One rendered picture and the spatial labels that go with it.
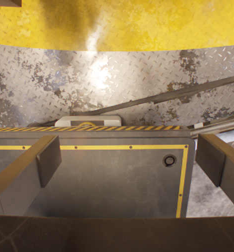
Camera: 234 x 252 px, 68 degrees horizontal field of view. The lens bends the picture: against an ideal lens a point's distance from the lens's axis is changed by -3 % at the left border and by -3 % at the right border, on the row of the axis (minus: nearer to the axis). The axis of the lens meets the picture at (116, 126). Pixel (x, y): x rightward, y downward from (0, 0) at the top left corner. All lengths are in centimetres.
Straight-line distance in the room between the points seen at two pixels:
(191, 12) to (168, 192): 69
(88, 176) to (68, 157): 8
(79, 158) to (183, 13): 69
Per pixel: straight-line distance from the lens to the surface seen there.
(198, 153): 17
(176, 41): 84
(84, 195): 62
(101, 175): 57
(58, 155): 16
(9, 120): 99
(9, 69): 94
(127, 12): 83
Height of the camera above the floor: 80
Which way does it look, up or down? 73 degrees down
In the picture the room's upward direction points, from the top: 175 degrees counter-clockwise
